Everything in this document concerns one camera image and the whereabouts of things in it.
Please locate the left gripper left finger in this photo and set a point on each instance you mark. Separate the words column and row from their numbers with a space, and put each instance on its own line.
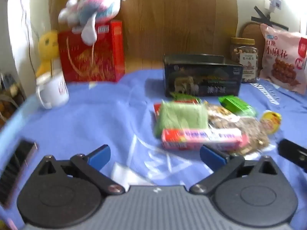
column 89, row 167

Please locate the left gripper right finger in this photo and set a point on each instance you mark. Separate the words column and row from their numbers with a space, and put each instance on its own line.
column 224, row 167

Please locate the pink snack bar pack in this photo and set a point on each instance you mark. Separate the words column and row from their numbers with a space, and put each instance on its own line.
column 227, row 139

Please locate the clear nut mix bag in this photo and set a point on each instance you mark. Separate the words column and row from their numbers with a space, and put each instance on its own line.
column 221, row 118

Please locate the yellow round snack packet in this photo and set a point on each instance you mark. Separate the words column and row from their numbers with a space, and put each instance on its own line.
column 271, row 121

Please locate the small green packet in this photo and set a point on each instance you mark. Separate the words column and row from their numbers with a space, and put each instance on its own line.
column 237, row 106

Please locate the green snack packet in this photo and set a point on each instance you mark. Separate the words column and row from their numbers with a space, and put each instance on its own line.
column 175, row 115

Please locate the blue printed tablecloth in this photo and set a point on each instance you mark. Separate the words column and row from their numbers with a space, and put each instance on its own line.
column 121, row 115

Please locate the white enamel mug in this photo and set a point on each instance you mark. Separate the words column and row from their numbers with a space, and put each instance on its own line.
column 52, row 91

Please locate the pink snack bag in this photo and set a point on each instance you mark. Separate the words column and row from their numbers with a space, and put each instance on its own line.
column 284, row 58

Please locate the black sheep tin box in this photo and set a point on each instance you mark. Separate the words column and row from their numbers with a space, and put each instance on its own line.
column 201, row 75

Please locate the red gift box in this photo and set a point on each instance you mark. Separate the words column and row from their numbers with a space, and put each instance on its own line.
column 103, row 61

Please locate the nut jar gold lid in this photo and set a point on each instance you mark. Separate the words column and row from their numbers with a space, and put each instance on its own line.
column 244, row 52

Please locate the yellow duck plush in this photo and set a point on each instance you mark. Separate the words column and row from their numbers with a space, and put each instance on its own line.
column 49, row 53

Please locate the wooden cutting board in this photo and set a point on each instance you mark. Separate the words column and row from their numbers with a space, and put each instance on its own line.
column 252, row 30

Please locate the wooden backdrop panel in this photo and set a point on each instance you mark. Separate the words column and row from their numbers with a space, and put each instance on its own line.
column 153, row 28

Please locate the pink blue plush toy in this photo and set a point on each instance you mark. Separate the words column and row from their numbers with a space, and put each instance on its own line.
column 83, row 15

